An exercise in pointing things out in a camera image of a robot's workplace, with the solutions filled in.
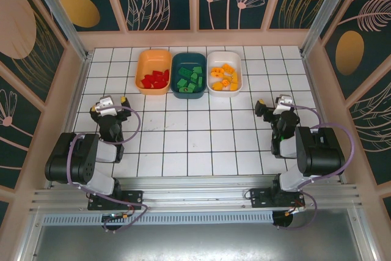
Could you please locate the orange plastic container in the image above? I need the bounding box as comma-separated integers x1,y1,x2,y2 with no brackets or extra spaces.
135,49,172,96

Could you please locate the aluminium frame post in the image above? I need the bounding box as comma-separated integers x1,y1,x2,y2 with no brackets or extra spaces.
301,0,352,56
26,0,92,60

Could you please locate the grey metal sheet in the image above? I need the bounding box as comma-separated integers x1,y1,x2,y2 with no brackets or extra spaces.
18,207,375,261

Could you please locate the small green circuit board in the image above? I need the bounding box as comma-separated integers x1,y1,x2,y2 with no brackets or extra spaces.
102,211,129,222

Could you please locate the grey slotted cable duct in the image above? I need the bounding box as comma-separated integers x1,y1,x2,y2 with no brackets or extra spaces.
42,211,274,226

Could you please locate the white plastic container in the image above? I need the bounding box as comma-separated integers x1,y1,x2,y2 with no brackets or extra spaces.
206,50,244,98

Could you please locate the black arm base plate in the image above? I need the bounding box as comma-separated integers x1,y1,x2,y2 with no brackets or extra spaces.
87,189,144,211
249,187,306,208

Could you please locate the aluminium mounting rail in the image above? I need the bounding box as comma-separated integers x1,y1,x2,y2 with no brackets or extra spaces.
29,176,364,213

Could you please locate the aluminium side rail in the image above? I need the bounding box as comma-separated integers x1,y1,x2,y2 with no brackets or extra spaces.
301,53,349,184
45,54,92,190

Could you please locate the teal plastic container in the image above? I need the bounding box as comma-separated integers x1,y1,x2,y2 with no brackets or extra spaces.
170,52,207,100

